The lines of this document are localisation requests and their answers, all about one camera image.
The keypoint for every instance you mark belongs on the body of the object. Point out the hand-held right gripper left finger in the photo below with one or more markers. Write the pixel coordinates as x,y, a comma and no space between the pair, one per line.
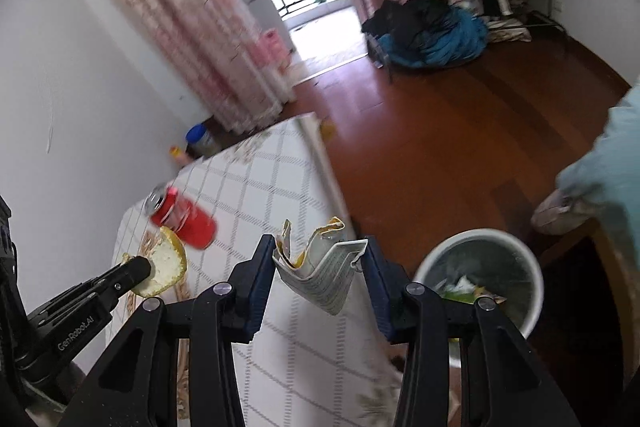
260,289

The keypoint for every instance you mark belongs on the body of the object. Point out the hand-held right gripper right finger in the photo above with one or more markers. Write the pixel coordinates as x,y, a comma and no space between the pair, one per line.
381,292

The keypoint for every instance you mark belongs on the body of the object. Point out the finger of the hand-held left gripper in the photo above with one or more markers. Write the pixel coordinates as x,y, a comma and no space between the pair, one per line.
125,274

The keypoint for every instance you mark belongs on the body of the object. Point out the pomelo peel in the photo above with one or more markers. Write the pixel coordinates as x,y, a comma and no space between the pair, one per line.
165,267

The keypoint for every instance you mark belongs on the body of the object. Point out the yellow snack packet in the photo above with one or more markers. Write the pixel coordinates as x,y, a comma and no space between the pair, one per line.
482,290

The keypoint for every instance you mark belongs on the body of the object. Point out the white trash bin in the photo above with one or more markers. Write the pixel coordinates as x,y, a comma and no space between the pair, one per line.
480,237

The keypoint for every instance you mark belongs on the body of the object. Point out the red soda can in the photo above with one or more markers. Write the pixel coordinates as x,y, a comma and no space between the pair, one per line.
185,219

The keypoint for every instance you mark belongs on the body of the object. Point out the checked white tablecloth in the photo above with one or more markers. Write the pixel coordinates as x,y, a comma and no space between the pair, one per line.
280,187

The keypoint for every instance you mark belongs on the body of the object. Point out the orange bottle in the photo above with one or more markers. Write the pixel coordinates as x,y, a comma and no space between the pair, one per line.
179,156

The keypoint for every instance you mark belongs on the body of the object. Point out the blue lid jar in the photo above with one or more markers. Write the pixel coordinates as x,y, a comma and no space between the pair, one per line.
202,142

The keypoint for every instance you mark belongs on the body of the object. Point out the beige quilted bedding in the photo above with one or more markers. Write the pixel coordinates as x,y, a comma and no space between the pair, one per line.
555,212

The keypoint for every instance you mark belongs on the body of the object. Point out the pile of dark clothes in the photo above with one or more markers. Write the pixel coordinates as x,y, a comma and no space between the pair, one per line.
435,42

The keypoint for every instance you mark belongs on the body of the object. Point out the white washing machine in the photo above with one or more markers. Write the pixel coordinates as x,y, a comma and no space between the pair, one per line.
260,7

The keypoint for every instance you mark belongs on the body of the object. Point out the black clothes rack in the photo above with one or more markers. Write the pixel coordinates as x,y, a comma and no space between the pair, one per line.
542,21

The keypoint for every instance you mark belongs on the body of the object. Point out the wooden bed frame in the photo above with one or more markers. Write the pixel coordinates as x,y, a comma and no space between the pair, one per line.
617,267

